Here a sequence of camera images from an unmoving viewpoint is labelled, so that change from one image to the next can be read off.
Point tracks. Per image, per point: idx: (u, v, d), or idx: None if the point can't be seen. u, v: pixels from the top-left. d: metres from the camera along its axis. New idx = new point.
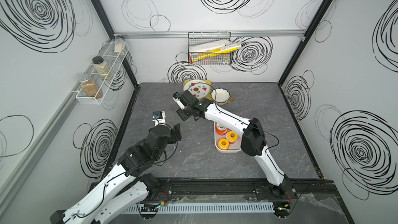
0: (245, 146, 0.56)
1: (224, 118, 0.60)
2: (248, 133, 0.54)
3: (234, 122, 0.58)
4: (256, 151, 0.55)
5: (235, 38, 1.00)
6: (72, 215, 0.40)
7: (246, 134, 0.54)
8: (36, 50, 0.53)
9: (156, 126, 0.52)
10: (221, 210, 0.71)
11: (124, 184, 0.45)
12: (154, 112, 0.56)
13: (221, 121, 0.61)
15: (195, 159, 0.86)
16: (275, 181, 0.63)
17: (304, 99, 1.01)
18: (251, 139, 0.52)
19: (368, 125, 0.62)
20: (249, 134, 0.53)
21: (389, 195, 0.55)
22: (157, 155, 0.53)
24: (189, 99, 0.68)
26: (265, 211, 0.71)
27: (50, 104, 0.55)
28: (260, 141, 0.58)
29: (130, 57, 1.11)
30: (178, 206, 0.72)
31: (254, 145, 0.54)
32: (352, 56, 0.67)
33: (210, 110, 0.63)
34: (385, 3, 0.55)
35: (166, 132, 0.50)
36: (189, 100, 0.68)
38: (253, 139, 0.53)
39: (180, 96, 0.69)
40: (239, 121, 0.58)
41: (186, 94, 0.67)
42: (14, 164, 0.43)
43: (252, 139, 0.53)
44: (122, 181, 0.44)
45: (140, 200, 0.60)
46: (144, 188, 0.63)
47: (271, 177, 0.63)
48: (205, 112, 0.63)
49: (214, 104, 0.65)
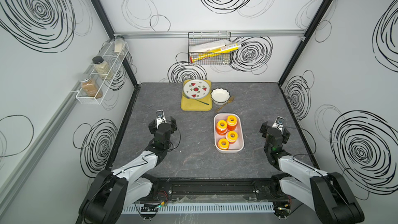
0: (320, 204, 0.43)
1: (297, 165, 0.57)
2: (320, 181, 0.45)
3: (307, 169, 0.53)
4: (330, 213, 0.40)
5: (235, 38, 1.00)
6: (122, 171, 0.48)
7: (316, 180, 0.47)
8: (36, 50, 0.53)
9: (159, 125, 0.67)
10: (221, 210, 0.71)
11: (156, 163, 0.63)
12: (157, 113, 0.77)
13: (294, 170, 0.56)
15: (195, 159, 0.86)
16: (282, 186, 0.63)
17: (304, 99, 1.01)
18: (322, 191, 0.43)
19: (369, 125, 0.62)
20: (320, 181, 0.46)
21: (389, 195, 0.55)
22: (166, 144, 0.70)
24: (278, 144, 0.65)
26: (265, 211, 0.71)
27: (50, 104, 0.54)
28: (344, 212, 0.41)
29: (130, 57, 1.11)
30: (178, 207, 0.72)
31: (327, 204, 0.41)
32: (353, 56, 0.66)
33: (284, 157, 0.64)
34: (385, 2, 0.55)
35: (167, 128, 0.66)
36: (278, 144, 0.65)
38: (326, 194, 0.42)
39: (271, 136, 0.67)
40: (312, 170, 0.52)
41: (279, 138, 0.65)
42: (15, 163, 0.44)
43: (323, 190, 0.43)
44: (153, 157, 0.60)
45: (144, 195, 0.62)
46: (147, 182, 0.64)
47: (287, 187, 0.61)
48: (280, 160, 0.63)
49: (292, 156, 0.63)
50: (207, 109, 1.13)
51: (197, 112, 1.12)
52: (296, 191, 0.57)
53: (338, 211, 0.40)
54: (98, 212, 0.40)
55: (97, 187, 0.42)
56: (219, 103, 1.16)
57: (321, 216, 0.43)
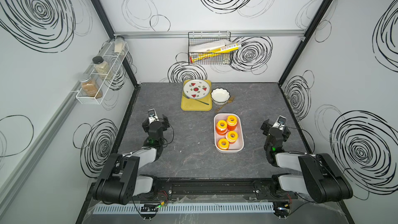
0: (309, 181, 0.46)
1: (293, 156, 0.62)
2: (309, 159, 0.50)
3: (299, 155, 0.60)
4: (318, 185, 0.43)
5: (235, 38, 1.00)
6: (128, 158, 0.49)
7: (305, 158, 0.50)
8: (36, 50, 0.53)
9: (151, 124, 0.70)
10: (221, 210, 0.71)
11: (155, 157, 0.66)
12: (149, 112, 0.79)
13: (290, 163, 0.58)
15: (195, 159, 0.86)
16: (282, 184, 0.64)
17: (304, 99, 1.01)
18: (310, 167, 0.46)
19: (369, 125, 0.62)
20: (309, 160, 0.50)
21: (389, 195, 0.55)
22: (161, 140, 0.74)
24: (278, 144, 0.67)
26: (265, 211, 0.71)
27: (50, 104, 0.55)
28: (330, 185, 0.43)
29: (130, 57, 1.11)
30: (178, 206, 0.72)
31: (315, 177, 0.44)
32: (353, 56, 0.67)
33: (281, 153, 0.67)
34: (385, 3, 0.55)
35: (159, 125, 0.69)
36: (278, 144, 0.67)
38: (314, 169, 0.46)
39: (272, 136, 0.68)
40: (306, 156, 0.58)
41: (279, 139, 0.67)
42: (15, 163, 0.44)
43: (312, 167, 0.46)
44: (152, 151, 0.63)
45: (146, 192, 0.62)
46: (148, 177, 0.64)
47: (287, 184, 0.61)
48: (276, 156, 0.67)
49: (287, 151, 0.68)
50: (207, 109, 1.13)
51: (197, 112, 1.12)
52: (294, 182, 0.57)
53: (326, 186, 0.43)
54: (113, 192, 0.41)
55: (108, 169, 0.45)
56: (219, 103, 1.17)
57: (310, 193, 0.46)
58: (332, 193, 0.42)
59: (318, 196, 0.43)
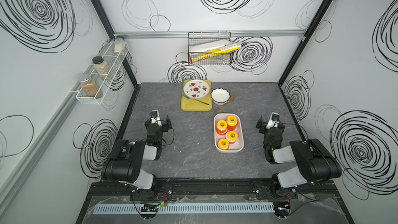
0: (301, 164, 0.49)
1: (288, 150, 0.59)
2: (298, 143, 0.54)
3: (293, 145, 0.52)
4: (308, 164, 0.46)
5: (235, 38, 1.00)
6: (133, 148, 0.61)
7: (295, 142, 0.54)
8: (36, 50, 0.53)
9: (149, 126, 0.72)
10: (221, 210, 0.71)
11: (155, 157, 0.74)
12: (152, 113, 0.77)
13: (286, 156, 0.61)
15: (195, 159, 0.86)
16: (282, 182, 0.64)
17: (304, 99, 1.01)
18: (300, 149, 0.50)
19: (369, 126, 0.62)
20: (299, 143, 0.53)
21: (390, 195, 0.55)
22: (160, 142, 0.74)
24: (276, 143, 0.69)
26: (265, 211, 0.71)
27: (50, 104, 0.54)
28: (320, 163, 0.47)
29: (130, 57, 1.11)
30: (178, 206, 0.72)
31: (304, 156, 0.48)
32: (353, 56, 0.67)
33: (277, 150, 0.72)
34: (385, 3, 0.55)
35: (156, 128, 0.71)
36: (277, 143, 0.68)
38: (304, 151, 0.49)
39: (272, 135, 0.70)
40: None
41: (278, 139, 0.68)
42: (15, 163, 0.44)
43: (302, 149, 0.50)
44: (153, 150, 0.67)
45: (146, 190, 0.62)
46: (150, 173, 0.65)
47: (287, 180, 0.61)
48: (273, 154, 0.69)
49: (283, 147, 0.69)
50: (207, 109, 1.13)
51: (197, 112, 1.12)
52: (292, 176, 0.58)
53: (316, 164, 0.46)
54: (122, 170, 0.44)
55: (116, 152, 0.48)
56: (219, 103, 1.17)
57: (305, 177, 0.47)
58: (323, 170, 0.44)
59: (310, 176, 0.45)
